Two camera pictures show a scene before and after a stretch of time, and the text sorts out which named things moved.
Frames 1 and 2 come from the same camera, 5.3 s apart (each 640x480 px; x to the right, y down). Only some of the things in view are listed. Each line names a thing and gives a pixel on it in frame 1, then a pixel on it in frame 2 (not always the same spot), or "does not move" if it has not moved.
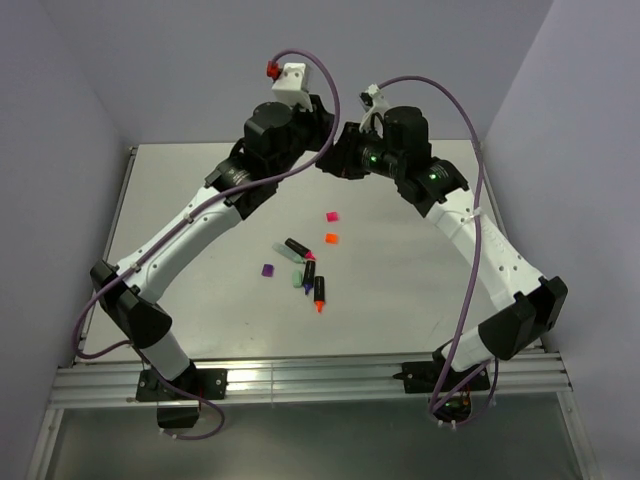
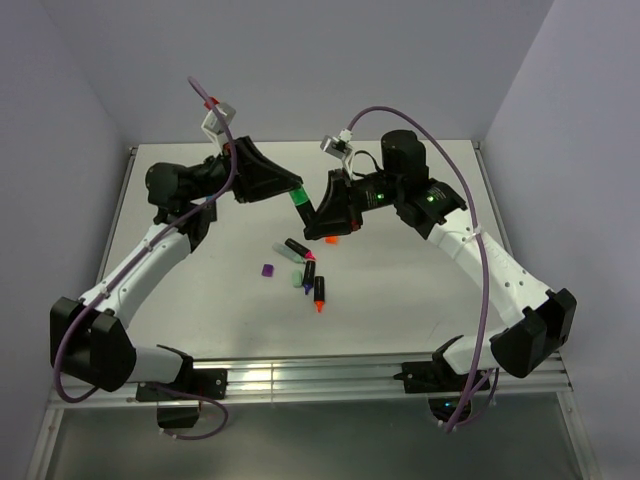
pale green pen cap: (297, 279) does not move
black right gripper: (341, 159) → (340, 209)
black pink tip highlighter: (303, 251) does not move
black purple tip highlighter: (309, 275) does not move
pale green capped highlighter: (289, 253) does not move
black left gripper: (320, 122) → (257, 178)
